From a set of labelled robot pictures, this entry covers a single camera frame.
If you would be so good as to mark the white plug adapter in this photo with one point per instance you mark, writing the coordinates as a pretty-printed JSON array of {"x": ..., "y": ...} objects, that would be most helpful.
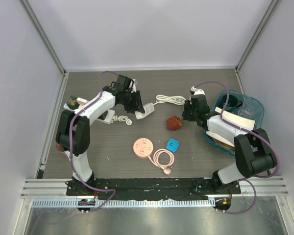
[{"x": 81, "y": 101}]

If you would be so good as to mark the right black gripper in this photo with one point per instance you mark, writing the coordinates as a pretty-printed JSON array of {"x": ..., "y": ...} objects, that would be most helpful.
[{"x": 188, "y": 105}]

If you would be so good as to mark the white paper sheet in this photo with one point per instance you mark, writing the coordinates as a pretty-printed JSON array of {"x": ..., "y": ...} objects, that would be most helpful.
[{"x": 237, "y": 117}]

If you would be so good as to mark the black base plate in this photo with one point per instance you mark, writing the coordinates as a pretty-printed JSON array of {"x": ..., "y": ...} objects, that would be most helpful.
[{"x": 156, "y": 189}]

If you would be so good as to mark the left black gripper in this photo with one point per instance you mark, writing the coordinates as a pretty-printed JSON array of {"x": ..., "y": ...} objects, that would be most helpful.
[{"x": 137, "y": 105}]

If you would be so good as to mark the teal plastic bin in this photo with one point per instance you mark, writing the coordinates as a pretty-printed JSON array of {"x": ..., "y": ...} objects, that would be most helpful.
[{"x": 251, "y": 109}]

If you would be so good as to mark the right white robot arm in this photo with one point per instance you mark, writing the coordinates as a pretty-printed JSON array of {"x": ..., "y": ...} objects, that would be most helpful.
[{"x": 253, "y": 151}]

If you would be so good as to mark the dark green cup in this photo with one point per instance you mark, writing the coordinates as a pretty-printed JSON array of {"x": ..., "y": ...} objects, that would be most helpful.
[{"x": 233, "y": 103}]

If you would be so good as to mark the long white power strip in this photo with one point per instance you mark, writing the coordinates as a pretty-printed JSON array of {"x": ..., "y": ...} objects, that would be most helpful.
[{"x": 106, "y": 117}]

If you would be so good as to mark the round pink power socket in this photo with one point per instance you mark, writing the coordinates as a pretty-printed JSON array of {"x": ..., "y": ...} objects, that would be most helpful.
[{"x": 143, "y": 148}]

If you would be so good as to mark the short white power strip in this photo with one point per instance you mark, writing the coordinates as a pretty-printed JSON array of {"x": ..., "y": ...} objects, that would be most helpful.
[{"x": 148, "y": 109}]

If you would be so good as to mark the red cube plug adapter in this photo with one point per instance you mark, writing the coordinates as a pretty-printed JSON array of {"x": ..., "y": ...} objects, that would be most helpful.
[{"x": 174, "y": 123}]

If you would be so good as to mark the slotted cable duct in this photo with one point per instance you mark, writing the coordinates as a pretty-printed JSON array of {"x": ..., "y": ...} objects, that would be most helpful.
[{"x": 81, "y": 203}]

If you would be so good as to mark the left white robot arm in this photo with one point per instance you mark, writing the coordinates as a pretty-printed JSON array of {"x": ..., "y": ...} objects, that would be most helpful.
[{"x": 73, "y": 133}]

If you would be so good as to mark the pink translucent cup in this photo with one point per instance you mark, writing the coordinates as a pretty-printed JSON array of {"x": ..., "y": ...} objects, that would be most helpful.
[{"x": 59, "y": 147}]

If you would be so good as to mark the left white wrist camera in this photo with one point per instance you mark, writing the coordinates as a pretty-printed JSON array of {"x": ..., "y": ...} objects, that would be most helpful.
[{"x": 133, "y": 85}]

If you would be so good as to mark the blue plug adapter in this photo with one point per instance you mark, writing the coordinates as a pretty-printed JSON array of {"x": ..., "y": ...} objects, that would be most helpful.
[{"x": 172, "y": 145}]

